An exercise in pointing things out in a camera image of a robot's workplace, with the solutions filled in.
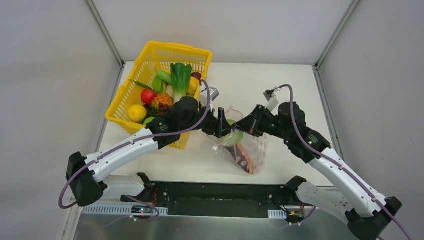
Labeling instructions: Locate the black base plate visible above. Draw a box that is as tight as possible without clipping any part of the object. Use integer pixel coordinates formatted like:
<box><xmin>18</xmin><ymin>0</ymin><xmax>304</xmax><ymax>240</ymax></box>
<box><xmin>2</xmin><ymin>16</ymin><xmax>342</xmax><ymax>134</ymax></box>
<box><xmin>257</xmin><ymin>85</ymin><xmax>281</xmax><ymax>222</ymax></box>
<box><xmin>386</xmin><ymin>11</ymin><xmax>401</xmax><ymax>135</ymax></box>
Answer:
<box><xmin>135</xmin><ymin>181</ymin><xmax>303</xmax><ymax>218</ymax></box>

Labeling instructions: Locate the yellow plastic basket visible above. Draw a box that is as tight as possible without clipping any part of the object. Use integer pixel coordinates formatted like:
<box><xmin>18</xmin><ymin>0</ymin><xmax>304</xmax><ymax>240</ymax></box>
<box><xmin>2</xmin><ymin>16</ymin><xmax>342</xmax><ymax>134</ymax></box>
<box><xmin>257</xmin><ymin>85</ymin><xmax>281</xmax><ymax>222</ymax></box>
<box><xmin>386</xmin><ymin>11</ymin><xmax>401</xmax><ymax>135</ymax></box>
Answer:
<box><xmin>105</xmin><ymin>41</ymin><xmax>213</xmax><ymax>135</ymax></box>

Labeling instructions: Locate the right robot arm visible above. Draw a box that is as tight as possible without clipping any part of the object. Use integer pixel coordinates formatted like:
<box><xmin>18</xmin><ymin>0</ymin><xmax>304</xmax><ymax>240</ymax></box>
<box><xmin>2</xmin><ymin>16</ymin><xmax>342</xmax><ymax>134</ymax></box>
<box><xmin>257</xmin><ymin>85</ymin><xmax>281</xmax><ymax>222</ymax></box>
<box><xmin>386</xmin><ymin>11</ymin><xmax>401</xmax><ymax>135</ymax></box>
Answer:
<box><xmin>232</xmin><ymin>102</ymin><xmax>402</xmax><ymax>240</ymax></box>

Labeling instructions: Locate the green apple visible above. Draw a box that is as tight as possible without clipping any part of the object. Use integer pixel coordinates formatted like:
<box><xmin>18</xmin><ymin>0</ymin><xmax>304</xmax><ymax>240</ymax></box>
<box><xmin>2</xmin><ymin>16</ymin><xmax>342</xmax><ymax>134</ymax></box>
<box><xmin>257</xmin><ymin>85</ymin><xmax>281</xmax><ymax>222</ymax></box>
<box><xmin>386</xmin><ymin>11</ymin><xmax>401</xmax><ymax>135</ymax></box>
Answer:
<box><xmin>142</xmin><ymin>116</ymin><xmax>156</xmax><ymax>126</ymax></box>

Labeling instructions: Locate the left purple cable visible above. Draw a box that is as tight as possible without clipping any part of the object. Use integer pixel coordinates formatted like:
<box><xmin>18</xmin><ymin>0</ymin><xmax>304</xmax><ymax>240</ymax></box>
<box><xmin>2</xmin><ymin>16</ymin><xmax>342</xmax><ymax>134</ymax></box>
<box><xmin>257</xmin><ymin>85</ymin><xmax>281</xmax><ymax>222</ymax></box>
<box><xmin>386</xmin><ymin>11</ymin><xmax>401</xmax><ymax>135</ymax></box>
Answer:
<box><xmin>58</xmin><ymin>79</ymin><xmax>213</xmax><ymax>210</ymax></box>

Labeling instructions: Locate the red tomato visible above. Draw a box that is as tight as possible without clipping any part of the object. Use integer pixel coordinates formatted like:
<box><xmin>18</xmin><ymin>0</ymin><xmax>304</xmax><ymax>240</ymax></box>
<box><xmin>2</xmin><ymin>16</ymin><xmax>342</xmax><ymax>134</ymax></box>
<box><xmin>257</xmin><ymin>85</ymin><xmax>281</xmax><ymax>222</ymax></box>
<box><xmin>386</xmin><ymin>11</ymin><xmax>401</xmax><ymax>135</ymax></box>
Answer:
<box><xmin>140</xmin><ymin>89</ymin><xmax>158</xmax><ymax>105</ymax></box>

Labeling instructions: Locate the pineapple with green crown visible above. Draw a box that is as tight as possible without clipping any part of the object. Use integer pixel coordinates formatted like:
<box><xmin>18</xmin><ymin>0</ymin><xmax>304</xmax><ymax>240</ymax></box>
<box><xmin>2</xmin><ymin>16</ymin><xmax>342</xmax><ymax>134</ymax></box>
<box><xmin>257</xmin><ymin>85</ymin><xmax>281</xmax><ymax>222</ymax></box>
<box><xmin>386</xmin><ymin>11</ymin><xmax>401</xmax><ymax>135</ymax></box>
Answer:
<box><xmin>147</xmin><ymin>93</ymin><xmax>174</xmax><ymax>117</ymax></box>

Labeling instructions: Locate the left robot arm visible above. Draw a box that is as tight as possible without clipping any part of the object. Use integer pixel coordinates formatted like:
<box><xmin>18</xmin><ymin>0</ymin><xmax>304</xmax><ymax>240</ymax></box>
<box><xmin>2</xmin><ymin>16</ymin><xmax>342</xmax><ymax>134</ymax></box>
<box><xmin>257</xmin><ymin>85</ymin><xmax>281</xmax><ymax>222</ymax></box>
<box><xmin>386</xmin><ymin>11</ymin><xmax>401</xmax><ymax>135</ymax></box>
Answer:
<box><xmin>59</xmin><ymin>96</ymin><xmax>232</xmax><ymax>207</ymax></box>

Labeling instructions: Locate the purple cable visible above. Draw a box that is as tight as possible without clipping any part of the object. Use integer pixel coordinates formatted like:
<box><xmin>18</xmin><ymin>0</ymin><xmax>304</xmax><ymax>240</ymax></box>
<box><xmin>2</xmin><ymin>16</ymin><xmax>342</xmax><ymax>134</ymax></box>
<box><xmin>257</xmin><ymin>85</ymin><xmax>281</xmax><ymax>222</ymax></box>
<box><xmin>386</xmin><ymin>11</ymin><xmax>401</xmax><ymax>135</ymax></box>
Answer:
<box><xmin>58</xmin><ymin>79</ymin><xmax>213</xmax><ymax>210</ymax></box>
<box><xmin>278</xmin><ymin>84</ymin><xmax>415</xmax><ymax>240</ymax></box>

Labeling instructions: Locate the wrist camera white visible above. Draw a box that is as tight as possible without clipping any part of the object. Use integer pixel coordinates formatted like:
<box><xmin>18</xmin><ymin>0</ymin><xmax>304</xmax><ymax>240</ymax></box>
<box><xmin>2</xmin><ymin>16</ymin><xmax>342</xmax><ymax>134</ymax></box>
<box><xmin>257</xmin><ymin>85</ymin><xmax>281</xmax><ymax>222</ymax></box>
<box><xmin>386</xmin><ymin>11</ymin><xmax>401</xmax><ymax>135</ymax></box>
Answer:
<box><xmin>263</xmin><ymin>88</ymin><xmax>280</xmax><ymax>112</ymax></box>
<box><xmin>199</xmin><ymin>85</ymin><xmax>220</xmax><ymax>108</ymax></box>

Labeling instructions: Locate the yellow bell pepper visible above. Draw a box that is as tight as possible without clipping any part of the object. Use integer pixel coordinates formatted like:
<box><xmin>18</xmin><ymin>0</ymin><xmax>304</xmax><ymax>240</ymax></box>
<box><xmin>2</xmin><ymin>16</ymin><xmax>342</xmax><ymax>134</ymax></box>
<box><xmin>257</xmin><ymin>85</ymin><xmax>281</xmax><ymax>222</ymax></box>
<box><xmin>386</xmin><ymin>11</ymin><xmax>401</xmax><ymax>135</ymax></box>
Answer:
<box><xmin>187</xmin><ymin>76</ymin><xmax>200</xmax><ymax>95</ymax></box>

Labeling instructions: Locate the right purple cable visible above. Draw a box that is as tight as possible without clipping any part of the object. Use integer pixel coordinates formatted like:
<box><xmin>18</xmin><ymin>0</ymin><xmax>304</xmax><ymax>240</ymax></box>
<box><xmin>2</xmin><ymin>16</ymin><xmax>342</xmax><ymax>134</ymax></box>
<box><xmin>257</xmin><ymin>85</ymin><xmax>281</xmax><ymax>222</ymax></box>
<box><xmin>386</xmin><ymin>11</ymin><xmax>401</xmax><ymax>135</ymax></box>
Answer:
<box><xmin>278</xmin><ymin>84</ymin><xmax>415</xmax><ymax>240</ymax></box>

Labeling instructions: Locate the clear zip top bag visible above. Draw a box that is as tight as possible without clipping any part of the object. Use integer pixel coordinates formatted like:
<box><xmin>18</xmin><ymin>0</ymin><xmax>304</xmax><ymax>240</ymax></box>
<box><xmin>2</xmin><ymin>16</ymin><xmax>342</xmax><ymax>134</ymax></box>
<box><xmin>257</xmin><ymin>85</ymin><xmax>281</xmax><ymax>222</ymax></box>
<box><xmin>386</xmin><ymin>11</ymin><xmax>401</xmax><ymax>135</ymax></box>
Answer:
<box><xmin>206</xmin><ymin>105</ymin><xmax>270</xmax><ymax>176</ymax></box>

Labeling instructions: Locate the dark purple grape bunch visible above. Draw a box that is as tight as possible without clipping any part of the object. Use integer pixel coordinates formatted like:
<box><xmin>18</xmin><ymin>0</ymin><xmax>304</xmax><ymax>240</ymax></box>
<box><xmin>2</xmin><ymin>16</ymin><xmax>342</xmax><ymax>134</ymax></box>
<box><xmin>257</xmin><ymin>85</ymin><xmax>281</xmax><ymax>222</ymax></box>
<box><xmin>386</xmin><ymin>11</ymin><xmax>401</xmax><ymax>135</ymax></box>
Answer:
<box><xmin>157</xmin><ymin>103</ymin><xmax>171</xmax><ymax>115</ymax></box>

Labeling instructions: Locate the light green cabbage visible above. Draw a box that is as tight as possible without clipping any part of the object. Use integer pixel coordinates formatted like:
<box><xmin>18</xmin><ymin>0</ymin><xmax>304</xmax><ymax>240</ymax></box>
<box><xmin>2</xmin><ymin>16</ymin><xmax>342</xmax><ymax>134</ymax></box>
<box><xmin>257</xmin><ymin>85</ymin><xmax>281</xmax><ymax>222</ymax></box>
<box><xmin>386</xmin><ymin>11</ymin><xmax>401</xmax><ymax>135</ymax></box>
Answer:
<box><xmin>219</xmin><ymin>130</ymin><xmax>244</xmax><ymax>147</ymax></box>

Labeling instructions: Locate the green cucumber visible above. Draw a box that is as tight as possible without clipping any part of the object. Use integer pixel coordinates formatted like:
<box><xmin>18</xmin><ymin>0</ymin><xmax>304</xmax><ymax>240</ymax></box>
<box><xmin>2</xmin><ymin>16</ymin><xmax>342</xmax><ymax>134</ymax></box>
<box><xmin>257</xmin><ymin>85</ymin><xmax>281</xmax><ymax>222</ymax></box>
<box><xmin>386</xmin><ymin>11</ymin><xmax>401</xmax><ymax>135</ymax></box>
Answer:
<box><xmin>156</xmin><ymin>69</ymin><xmax>172</xmax><ymax>85</ymax></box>

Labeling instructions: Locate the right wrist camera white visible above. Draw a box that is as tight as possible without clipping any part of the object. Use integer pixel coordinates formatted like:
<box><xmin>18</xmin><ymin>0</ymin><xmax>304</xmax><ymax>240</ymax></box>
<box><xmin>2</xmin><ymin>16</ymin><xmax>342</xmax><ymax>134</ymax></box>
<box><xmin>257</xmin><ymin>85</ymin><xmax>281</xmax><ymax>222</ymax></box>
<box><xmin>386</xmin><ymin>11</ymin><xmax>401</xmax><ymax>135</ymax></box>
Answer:
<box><xmin>263</xmin><ymin>88</ymin><xmax>280</xmax><ymax>112</ymax></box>

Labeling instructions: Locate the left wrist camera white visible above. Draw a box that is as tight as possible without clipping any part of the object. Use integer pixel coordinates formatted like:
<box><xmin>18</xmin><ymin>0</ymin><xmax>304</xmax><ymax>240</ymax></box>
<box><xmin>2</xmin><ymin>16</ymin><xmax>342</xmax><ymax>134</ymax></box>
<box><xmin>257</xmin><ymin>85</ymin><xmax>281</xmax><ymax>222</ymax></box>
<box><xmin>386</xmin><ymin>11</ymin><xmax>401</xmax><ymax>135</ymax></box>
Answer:
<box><xmin>199</xmin><ymin>85</ymin><xmax>220</xmax><ymax>108</ymax></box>

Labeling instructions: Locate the brown orange sweet potato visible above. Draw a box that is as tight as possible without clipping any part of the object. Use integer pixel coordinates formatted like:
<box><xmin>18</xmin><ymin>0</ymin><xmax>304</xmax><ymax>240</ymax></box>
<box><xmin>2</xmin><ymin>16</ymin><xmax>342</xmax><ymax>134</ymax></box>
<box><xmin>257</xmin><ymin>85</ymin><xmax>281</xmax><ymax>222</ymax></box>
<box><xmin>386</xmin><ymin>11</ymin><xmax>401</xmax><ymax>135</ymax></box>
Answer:
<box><xmin>224</xmin><ymin>143</ymin><xmax>255</xmax><ymax>175</ymax></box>

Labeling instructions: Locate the yellow lemon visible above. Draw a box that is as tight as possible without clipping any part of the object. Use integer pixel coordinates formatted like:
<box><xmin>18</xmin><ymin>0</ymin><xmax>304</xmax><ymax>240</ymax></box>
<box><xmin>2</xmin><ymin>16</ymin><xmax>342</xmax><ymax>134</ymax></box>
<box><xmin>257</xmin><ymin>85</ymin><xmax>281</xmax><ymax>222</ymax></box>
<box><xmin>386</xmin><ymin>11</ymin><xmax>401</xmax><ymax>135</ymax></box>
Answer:
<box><xmin>128</xmin><ymin>104</ymin><xmax>148</xmax><ymax>123</ymax></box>

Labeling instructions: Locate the green leafy bok choy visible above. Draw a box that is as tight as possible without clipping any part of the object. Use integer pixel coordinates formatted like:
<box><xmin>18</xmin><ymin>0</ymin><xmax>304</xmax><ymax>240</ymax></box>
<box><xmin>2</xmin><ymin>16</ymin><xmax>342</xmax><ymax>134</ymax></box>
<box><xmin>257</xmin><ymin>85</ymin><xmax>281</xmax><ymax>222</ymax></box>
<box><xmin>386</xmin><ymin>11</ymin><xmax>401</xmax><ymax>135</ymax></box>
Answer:
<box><xmin>170</xmin><ymin>62</ymin><xmax>192</xmax><ymax>103</ymax></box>

